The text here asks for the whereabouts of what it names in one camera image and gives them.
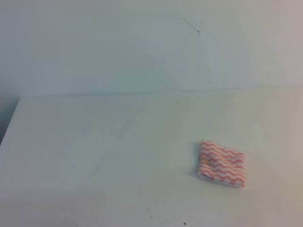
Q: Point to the pink white striped rag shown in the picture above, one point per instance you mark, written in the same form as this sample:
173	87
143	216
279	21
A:
221	164

